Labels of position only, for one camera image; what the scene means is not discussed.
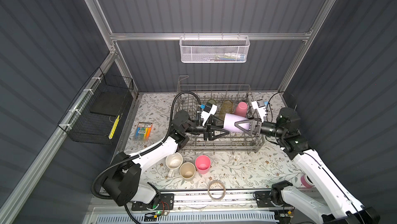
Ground black corrugated cable hose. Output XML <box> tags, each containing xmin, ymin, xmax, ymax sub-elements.
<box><xmin>90</xmin><ymin>91</ymin><xmax>202</xmax><ymax>224</ymax></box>

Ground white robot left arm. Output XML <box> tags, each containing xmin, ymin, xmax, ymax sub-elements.
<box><xmin>99</xmin><ymin>110</ymin><xmax>224</xmax><ymax>209</ymax></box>

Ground clear tape roll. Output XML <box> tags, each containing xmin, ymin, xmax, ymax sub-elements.
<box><xmin>207</xmin><ymin>180</ymin><xmax>226</xmax><ymax>201</ymax></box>

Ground yellow marker in basket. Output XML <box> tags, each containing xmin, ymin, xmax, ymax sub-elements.
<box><xmin>108</xmin><ymin>115</ymin><xmax>121</xmax><ymax>140</ymax></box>

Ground coloured marker pack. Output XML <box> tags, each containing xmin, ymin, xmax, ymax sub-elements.
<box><xmin>134</xmin><ymin>122</ymin><xmax>153</xmax><ymax>141</ymax></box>

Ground beige cup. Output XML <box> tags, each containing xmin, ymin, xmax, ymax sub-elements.
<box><xmin>179</xmin><ymin>162</ymin><xmax>196</xmax><ymax>182</ymax></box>

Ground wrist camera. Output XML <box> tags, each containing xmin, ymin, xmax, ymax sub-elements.
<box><xmin>200</xmin><ymin>103</ymin><xmax>218</xmax><ymax>126</ymax></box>
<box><xmin>251</xmin><ymin>99</ymin><xmax>268</xmax><ymax>122</ymax></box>

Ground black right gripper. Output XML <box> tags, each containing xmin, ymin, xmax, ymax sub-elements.
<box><xmin>234</xmin><ymin>116</ymin><xmax>284</xmax><ymax>139</ymax></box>

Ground green glass tumbler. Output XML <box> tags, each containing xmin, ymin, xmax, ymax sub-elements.
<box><xmin>207</xmin><ymin>99</ymin><xmax>217</xmax><ymax>105</ymax></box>

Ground black wire wall basket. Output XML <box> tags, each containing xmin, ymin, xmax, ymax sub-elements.
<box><xmin>58</xmin><ymin>69</ymin><xmax>134</xmax><ymax>145</ymax></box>

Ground yellow glass tumbler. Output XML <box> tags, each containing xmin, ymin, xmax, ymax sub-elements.
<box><xmin>219</xmin><ymin>100</ymin><xmax>234</xmax><ymax>120</ymax></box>

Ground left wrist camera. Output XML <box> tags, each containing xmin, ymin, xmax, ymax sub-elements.
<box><xmin>200</xmin><ymin>103</ymin><xmax>218</xmax><ymax>126</ymax></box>

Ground white ceramic mug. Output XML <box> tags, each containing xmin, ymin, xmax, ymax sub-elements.
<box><xmin>165</xmin><ymin>152</ymin><xmax>184</xmax><ymax>178</ymax></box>

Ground grey wire dish rack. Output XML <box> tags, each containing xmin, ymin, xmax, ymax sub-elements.
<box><xmin>177</xmin><ymin>75</ymin><xmax>265</xmax><ymax>152</ymax></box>

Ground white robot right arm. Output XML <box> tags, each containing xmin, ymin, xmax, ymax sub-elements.
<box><xmin>232</xmin><ymin>107</ymin><xmax>380</xmax><ymax>224</ymax></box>

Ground pink cup front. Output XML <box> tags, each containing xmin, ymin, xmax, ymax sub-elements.
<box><xmin>234</xmin><ymin>102</ymin><xmax>248</xmax><ymax>118</ymax></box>

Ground purple cup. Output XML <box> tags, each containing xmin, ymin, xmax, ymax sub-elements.
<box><xmin>223</xmin><ymin>113</ymin><xmax>248</xmax><ymax>133</ymax></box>

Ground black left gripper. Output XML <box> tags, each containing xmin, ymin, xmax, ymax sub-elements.
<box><xmin>182</xmin><ymin>116</ymin><xmax>228</xmax><ymax>142</ymax></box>

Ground items in white basket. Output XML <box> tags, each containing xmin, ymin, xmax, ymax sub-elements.
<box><xmin>204</xmin><ymin>52</ymin><xmax>247</xmax><ymax>63</ymax></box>

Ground white mesh wall basket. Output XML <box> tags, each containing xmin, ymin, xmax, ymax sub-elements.
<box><xmin>179</xmin><ymin>36</ymin><xmax>250</xmax><ymax>63</ymax></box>

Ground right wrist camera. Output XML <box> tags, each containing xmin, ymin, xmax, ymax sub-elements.
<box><xmin>251</xmin><ymin>99</ymin><xmax>268</xmax><ymax>122</ymax></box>

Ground pink cup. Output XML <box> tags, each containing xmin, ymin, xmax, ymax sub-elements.
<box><xmin>234</xmin><ymin>102</ymin><xmax>248</xmax><ymax>118</ymax></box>
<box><xmin>195</xmin><ymin>155</ymin><xmax>211</xmax><ymax>174</ymax></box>

